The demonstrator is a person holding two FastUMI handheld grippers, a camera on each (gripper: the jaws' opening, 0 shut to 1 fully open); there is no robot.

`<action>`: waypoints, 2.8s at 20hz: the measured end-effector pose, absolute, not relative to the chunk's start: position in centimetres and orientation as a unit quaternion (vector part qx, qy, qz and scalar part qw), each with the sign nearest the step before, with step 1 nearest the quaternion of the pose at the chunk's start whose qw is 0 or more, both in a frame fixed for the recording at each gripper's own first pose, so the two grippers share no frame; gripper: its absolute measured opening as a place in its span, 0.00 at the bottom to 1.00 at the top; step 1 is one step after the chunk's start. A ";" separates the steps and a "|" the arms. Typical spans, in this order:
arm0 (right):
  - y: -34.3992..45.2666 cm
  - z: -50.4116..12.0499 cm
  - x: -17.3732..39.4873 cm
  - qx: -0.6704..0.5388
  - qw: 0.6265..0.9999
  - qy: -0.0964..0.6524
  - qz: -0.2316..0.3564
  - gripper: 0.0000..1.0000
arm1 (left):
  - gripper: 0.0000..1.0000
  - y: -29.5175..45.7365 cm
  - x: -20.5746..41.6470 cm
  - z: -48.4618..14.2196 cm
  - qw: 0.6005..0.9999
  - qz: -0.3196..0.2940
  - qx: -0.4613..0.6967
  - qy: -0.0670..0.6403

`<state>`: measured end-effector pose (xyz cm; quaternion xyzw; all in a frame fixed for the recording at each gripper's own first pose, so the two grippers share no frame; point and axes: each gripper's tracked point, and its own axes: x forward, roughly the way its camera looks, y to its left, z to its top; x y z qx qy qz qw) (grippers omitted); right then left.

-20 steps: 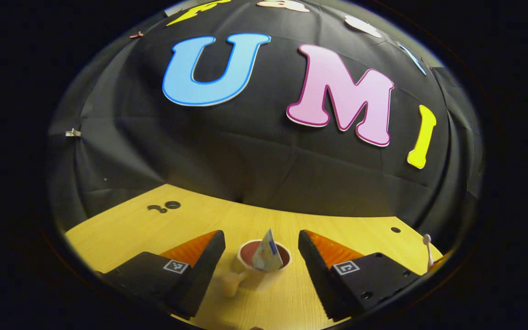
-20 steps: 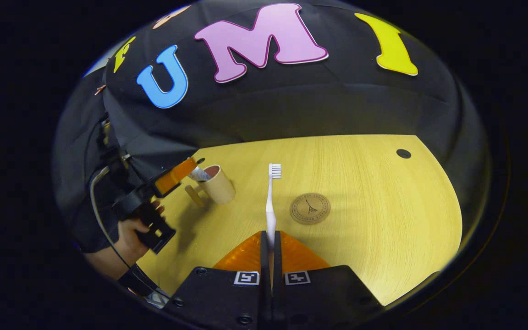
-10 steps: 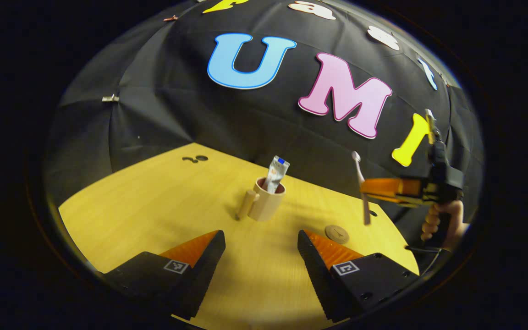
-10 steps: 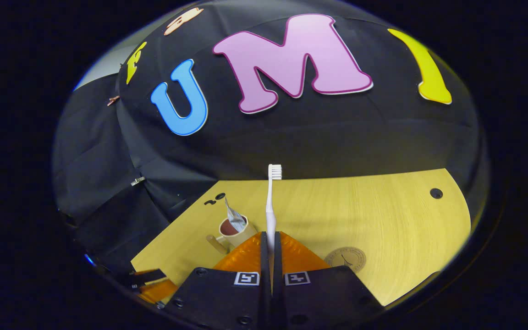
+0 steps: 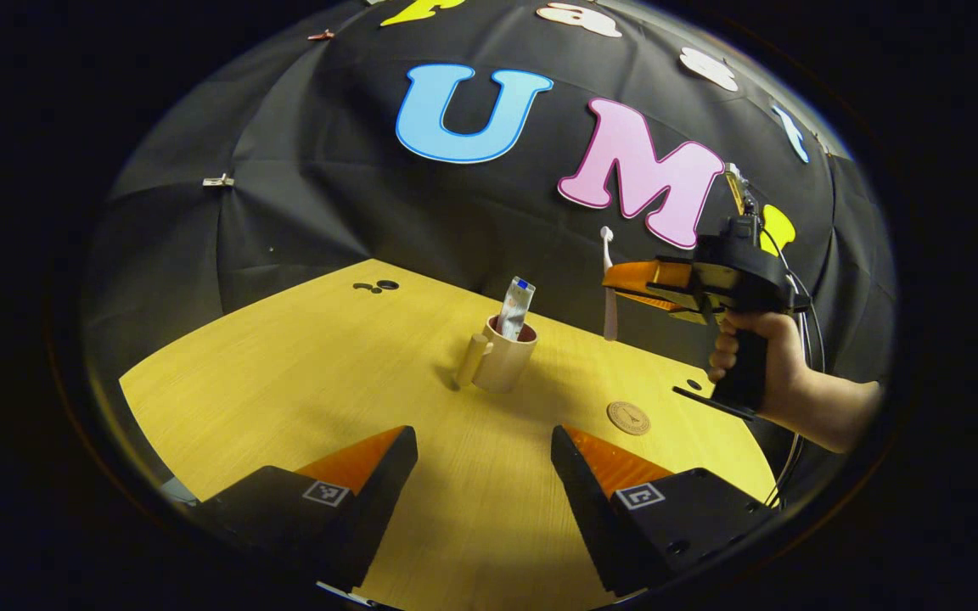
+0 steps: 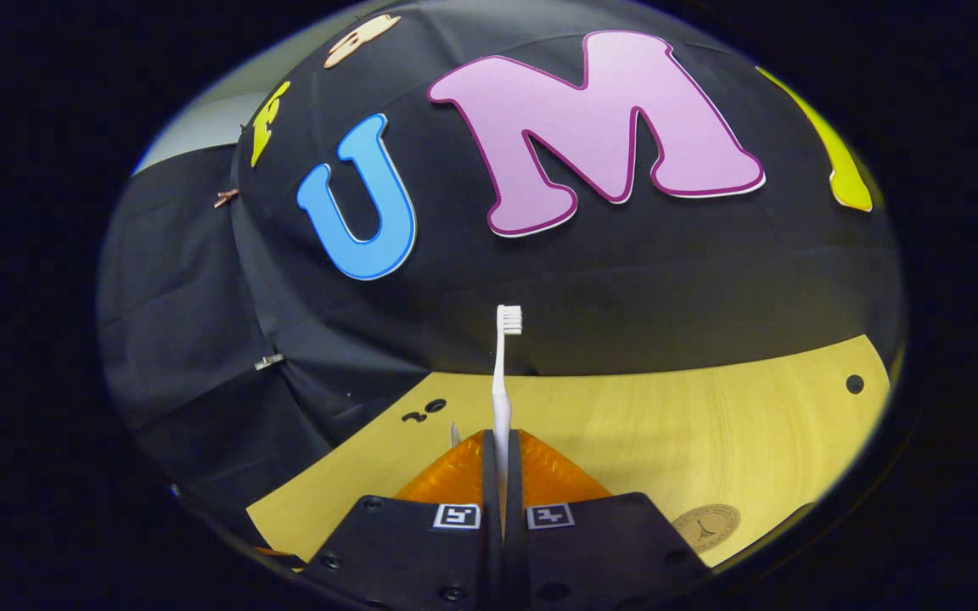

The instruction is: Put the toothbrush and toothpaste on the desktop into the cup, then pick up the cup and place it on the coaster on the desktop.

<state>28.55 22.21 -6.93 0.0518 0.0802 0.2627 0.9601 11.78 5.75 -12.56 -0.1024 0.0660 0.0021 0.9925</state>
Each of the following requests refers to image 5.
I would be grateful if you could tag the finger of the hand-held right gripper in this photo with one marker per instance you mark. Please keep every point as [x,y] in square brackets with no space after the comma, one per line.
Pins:
[646,276]
[667,307]

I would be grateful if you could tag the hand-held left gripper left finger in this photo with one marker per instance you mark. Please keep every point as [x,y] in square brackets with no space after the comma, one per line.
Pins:
[383,509]

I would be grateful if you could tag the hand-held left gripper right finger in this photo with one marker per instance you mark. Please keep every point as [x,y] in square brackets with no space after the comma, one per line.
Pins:
[587,509]

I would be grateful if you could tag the pink white toothbrush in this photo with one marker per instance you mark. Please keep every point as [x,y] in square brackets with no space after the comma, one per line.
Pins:
[610,322]

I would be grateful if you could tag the round brown coaster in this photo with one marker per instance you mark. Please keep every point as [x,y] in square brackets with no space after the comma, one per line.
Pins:
[629,418]

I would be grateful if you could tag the white toothpaste tube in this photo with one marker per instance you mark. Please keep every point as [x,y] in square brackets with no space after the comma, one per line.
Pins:
[516,310]

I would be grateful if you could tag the beige cup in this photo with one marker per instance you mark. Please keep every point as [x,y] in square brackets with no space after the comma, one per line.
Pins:
[510,365]

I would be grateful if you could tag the wooden desktop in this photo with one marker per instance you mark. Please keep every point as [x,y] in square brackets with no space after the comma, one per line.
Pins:
[285,382]

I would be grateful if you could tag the black backdrop cloth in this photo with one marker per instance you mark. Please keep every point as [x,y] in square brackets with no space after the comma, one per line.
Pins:
[328,187]

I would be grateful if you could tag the silver cloth clip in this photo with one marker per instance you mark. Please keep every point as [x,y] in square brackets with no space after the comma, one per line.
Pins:
[218,180]

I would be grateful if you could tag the copper cloth clip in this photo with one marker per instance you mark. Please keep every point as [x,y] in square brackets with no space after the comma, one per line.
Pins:
[320,35]

